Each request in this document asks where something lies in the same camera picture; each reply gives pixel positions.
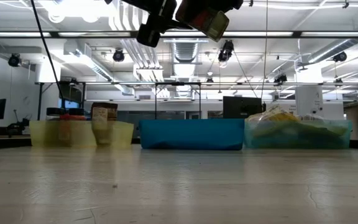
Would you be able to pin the yellow translucent plastic bin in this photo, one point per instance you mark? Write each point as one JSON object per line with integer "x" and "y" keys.
{"x": 42, "y": 133}

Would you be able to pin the red patterned card box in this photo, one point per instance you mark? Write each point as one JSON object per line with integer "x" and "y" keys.
{"x": 207, "y": 21}

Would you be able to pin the blue plastic bin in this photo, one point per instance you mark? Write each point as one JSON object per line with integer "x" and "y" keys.
{"x": 191, "y": 133}

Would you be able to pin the dark monitor with blue glow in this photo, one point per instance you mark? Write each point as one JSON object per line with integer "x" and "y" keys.
{"x": 73, "y": 96}

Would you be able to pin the black background table frame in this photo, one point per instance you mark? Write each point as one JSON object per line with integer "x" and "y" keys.
{"x": 179, "y": 84}

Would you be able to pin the ramen packet with yellow edge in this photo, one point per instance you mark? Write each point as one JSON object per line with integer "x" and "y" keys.
{"x": 283, "y": 117}

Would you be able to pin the white pillar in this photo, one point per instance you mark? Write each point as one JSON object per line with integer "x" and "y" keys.
{"x": 309, "y": 99}

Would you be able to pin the black round cap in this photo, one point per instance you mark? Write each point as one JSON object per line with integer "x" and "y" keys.
{"x": 55, "y": 111}

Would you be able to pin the green translucent plastic bin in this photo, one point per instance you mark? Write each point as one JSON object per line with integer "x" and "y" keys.
{"x": 337, "y": 137}

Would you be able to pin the silver ceiling duct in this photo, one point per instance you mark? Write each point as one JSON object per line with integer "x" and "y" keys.
{"x": 185, "y": 53}

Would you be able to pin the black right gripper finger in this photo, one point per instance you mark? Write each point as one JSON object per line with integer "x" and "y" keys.
{"x": 230, "y": 4}

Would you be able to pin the brown spice bottle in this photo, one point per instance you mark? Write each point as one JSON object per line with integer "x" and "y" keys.
{"x": 104, "y": 109}

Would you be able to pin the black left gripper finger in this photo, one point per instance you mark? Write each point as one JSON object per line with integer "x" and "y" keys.
{"x": 176, "y": 25}
{"x": 148, "y": 35}

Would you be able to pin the black overhead frame bar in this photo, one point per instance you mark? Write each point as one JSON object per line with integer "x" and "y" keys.
{"x": 322, "y": 34}

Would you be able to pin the black monitor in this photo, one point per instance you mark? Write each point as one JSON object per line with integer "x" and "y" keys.
{"x": 235, "y": 109}

